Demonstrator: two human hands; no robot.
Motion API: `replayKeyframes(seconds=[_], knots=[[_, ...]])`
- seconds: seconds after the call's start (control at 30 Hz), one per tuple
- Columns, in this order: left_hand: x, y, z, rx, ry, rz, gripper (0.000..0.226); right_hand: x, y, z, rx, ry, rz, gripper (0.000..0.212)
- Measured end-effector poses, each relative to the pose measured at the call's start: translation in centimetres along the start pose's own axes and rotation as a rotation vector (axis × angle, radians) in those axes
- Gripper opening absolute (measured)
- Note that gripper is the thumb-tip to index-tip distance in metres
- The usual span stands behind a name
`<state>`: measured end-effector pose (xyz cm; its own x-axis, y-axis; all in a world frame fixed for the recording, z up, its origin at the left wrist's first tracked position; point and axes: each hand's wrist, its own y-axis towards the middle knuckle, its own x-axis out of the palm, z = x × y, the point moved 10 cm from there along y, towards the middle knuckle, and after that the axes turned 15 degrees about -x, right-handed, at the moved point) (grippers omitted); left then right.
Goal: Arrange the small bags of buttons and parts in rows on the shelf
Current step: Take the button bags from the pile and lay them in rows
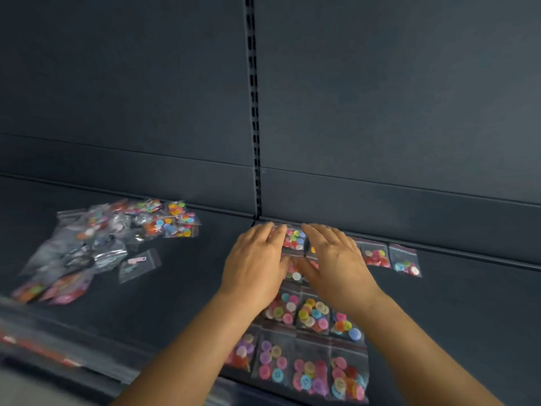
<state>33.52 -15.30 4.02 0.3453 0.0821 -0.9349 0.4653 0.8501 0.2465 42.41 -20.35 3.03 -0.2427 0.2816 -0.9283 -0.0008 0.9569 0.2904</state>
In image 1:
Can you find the person's right hand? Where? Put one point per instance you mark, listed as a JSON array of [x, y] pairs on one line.
[[342, 279]]

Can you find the person's left hand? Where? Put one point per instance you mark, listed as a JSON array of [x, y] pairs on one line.
[[253, 270]]

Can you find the bag with pink clip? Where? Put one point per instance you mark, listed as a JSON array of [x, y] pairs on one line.
[[139, 265]]

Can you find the grid of arranged button bags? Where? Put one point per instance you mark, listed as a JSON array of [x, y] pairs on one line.
[[312, 367]]

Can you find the person's left forearm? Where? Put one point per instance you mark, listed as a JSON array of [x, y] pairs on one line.
[[186, 363]]

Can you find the pile of transparent button bags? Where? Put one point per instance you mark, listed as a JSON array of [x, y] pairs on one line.
[[97, 241]]

